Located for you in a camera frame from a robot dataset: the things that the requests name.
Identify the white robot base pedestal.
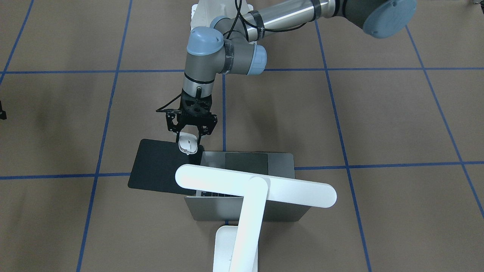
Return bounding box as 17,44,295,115
190,0,240,29

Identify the white computer mouse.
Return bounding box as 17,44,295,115
178,131,198,155

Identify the white desk lamp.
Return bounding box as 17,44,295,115
175,164,337,272

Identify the black mouse pad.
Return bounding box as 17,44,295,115
127,138,205,196

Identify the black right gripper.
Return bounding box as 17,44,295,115
0,102,7,120

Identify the grey laptop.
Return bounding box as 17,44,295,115
185,151,310,222

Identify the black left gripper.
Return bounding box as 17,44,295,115
165,89,218,145

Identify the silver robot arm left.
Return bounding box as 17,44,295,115
157,0,417,153

